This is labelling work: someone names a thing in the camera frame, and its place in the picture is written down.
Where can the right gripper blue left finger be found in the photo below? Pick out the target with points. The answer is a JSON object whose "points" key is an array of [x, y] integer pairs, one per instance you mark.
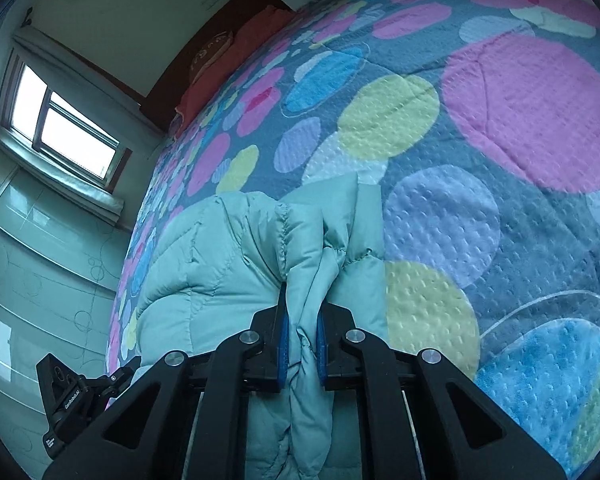
{"points": [[186, 417]]}

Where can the glass door wardrobe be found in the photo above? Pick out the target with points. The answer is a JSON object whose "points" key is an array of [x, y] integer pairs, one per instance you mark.
{"points": [[59, 271]]}

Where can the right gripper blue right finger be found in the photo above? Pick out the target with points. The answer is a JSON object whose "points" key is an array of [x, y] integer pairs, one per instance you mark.
{"points": [[420, 417]]}

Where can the small brown embroidered cushion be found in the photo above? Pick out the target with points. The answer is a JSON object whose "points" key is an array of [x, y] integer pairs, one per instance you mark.
{"points": [[208, 54]]}

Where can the light green quilted puffer jacket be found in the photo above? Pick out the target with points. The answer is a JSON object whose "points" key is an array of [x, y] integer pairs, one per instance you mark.
{"points": [[231, 255]]}

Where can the dark wooden headboard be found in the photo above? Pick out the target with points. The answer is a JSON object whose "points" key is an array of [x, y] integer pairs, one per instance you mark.
{"points": [[159, 104]]}

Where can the red pillow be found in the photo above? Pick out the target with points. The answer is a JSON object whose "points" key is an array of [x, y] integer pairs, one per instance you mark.
{"points": [[248, 38]]}

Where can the colourful circle pattern bedspread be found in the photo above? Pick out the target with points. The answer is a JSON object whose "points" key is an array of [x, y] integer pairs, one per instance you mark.
{"points": [[480, 122]]}

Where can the left window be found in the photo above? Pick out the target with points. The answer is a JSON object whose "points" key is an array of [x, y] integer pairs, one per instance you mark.
{"points": [[40, 119]]}

